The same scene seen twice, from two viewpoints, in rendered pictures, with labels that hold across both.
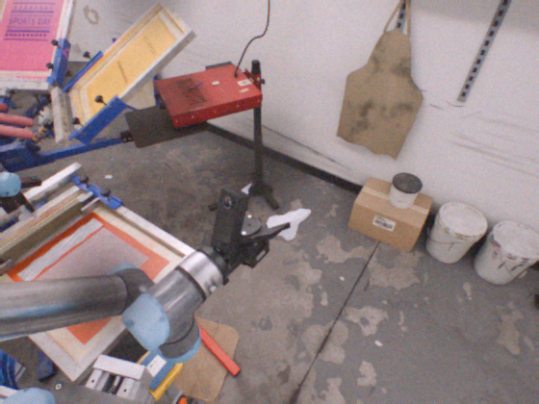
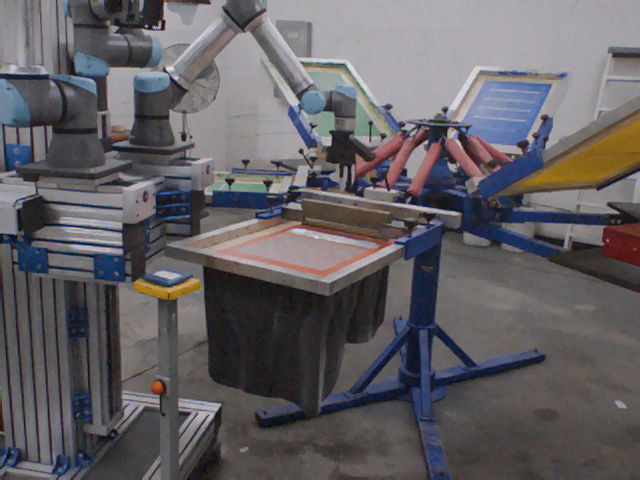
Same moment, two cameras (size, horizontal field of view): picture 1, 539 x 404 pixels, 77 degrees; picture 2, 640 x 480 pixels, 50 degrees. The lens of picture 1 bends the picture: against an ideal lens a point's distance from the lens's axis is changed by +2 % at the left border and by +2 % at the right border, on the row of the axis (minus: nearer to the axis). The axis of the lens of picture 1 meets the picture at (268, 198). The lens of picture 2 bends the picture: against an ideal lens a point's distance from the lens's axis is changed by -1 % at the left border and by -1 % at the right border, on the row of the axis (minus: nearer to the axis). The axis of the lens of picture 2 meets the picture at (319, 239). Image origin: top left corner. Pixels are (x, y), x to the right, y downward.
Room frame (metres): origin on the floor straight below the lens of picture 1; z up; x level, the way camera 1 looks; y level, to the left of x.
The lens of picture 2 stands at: (0.67, -1.45, 1.56)
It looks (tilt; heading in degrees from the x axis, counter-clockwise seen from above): 15 degrees down; 86
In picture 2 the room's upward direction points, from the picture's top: 3 degrees clockwise
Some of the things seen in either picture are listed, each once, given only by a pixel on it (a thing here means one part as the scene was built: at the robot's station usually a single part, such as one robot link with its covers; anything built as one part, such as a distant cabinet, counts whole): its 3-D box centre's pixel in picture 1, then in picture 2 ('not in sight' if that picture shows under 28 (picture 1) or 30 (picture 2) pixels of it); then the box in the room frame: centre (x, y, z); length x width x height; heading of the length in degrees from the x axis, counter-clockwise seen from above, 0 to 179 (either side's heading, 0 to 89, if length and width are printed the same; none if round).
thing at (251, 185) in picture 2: not in sight; (236, 169); (0.47, 1.72, 1.05); 1.08 x 0.61 x 0.23; 176
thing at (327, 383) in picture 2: not in sight; (355, 326); (0.93, 0.62, 0.74); 0.46 x 0.04 x 0.42; 56
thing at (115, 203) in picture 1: (99, 196); (418, 240); (1.15, 0.82, 0.98); 0.30 x 0.05 x 0.07; 56
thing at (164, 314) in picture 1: (165, 309); (89, 4); (0.24, 0.16, 1.65); 0.11 x 0.08 x 0.09; 141
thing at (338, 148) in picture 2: (6, 193); (341, 147); (0.89, 0.97, 1.26); 0.09 x 0.08 x 0.12; 146
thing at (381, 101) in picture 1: (384, 84); not in sight; (2.10, -0.76, 1.06); 0.53 x 0.07 x 1.05; 56
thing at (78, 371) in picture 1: (80, 260); (312, 241); (0.79, 0.78, 0.97); 0.79 x 0.58 x 0.04; 56
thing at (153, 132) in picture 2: not in sight; (152, 128); (0.24, 0.92, 1.31); 0.15 x 0.15 x 0.10
